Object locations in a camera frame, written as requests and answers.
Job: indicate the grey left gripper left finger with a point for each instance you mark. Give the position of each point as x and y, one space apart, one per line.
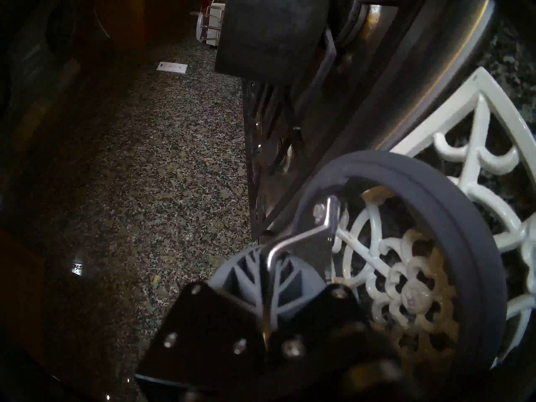
209 334

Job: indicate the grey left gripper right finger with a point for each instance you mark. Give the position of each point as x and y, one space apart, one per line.
310 321

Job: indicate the speckled grey saucepan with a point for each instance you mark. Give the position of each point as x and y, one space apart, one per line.
272 28

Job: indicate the black cast-iron stove grate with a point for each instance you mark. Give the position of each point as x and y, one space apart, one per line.
328 53

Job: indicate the white cutout pattern trivet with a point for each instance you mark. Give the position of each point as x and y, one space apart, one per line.
477 124

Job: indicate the stainless steel gas cooktop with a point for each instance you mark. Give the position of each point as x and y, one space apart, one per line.
418 70

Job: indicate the glass and chrome coffee maker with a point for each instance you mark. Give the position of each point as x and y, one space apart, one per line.
201 24

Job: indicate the white toaster oven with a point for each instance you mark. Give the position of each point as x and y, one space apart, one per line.
217 11

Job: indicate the white wall power outlet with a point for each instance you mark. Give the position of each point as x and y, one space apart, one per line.
171 67

